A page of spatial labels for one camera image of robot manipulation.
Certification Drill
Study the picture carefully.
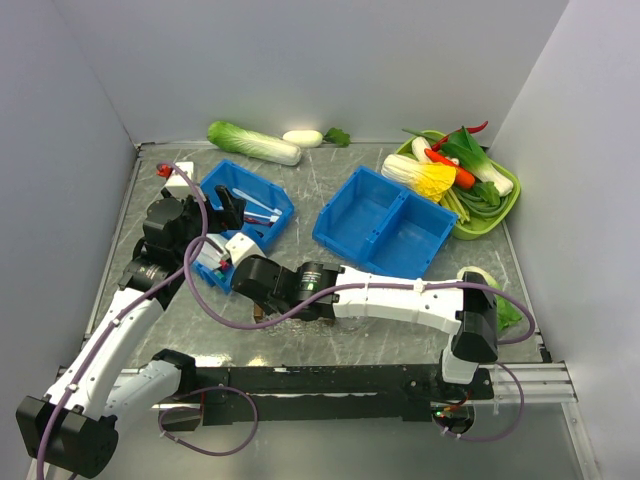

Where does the yellow white cabbage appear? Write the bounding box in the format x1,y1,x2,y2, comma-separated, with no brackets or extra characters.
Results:
380,154,456,203

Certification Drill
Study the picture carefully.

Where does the white toothpaste tube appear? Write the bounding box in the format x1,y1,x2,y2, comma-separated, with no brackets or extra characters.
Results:
194,234,232,271

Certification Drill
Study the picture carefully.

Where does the white radish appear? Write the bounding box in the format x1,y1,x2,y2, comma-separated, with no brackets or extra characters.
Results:
282,130,324,149

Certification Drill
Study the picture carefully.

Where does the left blue storage bin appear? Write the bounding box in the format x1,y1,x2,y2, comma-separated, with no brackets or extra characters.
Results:
192,160,294,294

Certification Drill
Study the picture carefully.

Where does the green vegetable tray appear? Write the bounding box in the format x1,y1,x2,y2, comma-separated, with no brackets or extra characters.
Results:
396,125,521,240

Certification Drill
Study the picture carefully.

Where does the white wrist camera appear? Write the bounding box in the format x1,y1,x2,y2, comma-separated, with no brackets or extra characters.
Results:
223,232,265,267
156,161,195,199

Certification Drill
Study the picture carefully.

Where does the blue storage bin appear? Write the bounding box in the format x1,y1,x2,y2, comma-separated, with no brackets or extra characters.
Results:
312,166,457,279
192,160,294,294

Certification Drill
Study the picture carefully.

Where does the red chili pepper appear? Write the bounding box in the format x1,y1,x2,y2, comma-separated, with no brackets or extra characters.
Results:
430,120,489,152

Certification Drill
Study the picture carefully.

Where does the green beans bundle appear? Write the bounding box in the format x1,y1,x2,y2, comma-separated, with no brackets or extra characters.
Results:
439,188,506,225

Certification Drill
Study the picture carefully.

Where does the small green cabbage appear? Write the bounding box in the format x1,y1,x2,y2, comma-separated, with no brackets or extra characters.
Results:
457,266,522,332

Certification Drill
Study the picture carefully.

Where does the orange carrot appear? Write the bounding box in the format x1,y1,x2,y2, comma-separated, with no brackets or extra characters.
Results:
424,148,476,190

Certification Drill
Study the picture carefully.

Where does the bok choy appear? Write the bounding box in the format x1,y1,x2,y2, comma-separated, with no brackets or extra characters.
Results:
440,127,514,197

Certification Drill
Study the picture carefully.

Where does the white toothbrush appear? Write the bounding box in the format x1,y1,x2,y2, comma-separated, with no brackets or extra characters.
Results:
232,188,283,216

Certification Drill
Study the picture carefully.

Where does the red blue toothbrush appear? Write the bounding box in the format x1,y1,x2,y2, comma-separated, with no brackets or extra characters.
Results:
244,212,280,224

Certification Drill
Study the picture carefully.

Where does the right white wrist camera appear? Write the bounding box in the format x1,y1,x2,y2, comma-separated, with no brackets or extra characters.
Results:
223,232,265,267

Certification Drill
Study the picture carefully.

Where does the green napa cabbage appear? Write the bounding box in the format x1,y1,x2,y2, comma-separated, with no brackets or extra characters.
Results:
207,121,302,166

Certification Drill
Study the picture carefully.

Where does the right blue storage bin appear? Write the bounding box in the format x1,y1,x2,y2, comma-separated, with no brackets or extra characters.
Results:
312,166,457,279

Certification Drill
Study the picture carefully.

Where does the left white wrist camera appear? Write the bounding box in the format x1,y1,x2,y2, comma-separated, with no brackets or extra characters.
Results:
156,161,195,199

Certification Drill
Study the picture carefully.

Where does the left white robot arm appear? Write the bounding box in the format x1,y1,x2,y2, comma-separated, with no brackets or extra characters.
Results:
16,185,246,479

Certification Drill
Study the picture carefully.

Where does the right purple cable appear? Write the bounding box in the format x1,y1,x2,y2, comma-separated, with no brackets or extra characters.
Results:
182,235,536,346

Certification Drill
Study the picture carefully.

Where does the black base frame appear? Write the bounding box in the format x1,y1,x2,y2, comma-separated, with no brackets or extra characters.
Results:
156,364,494,426

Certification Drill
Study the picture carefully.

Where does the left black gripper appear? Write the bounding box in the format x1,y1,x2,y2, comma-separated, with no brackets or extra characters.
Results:
176,184,245,263

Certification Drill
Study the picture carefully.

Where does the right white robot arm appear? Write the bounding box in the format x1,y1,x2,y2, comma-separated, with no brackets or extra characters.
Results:
231,255,498,399

